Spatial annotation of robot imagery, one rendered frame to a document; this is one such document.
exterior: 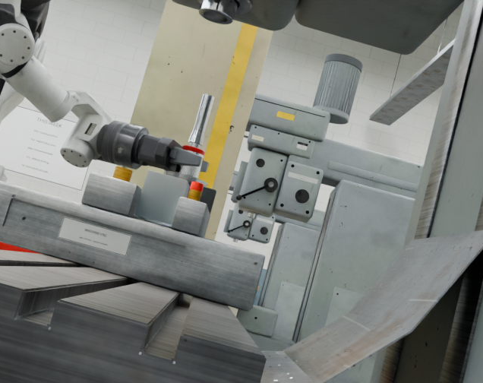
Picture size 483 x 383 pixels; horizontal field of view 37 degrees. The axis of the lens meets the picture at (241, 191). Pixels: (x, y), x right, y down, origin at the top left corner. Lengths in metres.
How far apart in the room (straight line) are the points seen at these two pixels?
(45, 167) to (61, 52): 1.64
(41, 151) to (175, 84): 7.63
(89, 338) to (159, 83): 2.39
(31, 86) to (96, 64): 8.99
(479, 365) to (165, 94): 2.08
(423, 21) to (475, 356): 0.43
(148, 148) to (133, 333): 1.08
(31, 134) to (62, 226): 9.47
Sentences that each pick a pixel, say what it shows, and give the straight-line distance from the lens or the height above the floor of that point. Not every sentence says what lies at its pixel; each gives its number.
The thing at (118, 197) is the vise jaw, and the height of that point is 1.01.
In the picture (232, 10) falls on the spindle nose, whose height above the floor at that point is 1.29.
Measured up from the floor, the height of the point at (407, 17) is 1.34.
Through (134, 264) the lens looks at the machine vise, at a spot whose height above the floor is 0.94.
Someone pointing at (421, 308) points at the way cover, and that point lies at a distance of 0.81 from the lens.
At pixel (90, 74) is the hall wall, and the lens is 10.39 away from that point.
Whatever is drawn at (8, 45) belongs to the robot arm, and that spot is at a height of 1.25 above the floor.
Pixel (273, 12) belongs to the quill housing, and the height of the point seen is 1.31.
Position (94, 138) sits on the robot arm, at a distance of 1.48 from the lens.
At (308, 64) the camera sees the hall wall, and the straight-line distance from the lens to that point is 10.44.
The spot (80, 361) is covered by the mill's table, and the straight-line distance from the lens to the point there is 0.37.
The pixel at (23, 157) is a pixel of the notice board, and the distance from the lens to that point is 10.32.
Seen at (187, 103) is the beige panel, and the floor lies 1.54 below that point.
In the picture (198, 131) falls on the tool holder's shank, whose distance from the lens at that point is 1.44.
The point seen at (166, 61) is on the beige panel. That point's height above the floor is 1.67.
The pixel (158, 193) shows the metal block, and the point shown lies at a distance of 0.91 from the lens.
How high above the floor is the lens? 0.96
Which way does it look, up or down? 7 degrees up
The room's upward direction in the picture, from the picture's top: 16 degrees clockwise
